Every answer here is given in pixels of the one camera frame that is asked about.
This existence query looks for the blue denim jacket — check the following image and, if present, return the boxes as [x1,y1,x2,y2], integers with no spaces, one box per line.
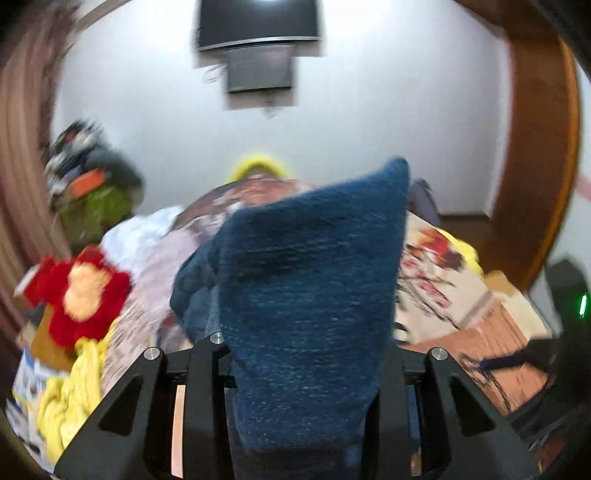
[170,158,410,479]

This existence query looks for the yellow cloth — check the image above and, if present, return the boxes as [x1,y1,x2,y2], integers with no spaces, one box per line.
[36,317,119,465]

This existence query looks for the newspaper print bed blanket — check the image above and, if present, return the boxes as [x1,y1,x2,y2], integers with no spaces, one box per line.
[103,175,550,415]

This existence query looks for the red plush toy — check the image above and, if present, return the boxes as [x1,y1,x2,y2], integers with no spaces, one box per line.
[15,246,132,349]

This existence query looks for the white cloth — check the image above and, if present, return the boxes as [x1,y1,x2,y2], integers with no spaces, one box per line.
[99,205,183,283]

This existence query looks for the dark blue garment on headboard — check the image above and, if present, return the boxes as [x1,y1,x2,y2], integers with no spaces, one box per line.
[409,179,442,227]

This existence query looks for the brown wooden door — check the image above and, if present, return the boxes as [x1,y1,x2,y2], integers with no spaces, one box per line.
[462,1,580,290]

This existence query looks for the striped brown curtain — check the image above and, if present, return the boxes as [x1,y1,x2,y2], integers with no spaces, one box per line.
[1,1,78,329]

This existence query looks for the green bag with clutter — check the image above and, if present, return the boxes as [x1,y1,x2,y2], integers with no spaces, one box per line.
[44,120,145,254]

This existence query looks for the yellow pillow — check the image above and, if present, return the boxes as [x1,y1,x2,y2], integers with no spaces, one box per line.
[229,154,290,182]

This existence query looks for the wall mounted black television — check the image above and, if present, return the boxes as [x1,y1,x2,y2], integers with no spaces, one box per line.
[197,0,321,51]

